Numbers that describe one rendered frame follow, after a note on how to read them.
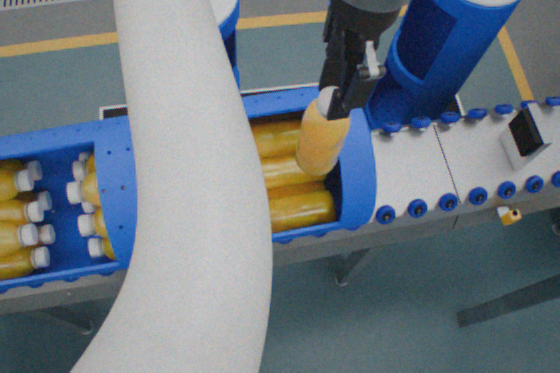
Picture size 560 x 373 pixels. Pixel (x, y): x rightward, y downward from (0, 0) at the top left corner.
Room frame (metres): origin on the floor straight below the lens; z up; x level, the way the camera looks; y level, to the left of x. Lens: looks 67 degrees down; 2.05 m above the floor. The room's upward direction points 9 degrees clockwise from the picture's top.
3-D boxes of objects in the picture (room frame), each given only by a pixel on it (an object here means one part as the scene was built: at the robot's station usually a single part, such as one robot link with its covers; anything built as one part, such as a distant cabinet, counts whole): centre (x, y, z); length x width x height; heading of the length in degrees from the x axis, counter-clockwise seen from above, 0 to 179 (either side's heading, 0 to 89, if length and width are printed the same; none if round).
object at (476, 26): (1.11, -0.45, 0.59); 0.28 x 0.28 x 0.88
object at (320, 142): (0.37, -0.06, 1.33); 0.07 x 0.07 x 0.18
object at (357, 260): (0.45, -0.31, 0.31); 0.06 x 0.06 x 0.63; 20
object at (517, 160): (0.61, -0.55, 1.00); 0.10 x 0.04 x 0.15; 20
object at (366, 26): (0.37, -0.06, 1.62); 0.08 x 0.07 x 0.09; 20
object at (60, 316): (0.11, 0.62, 0.31); 0.06 x 0.06 x 0.63; 20
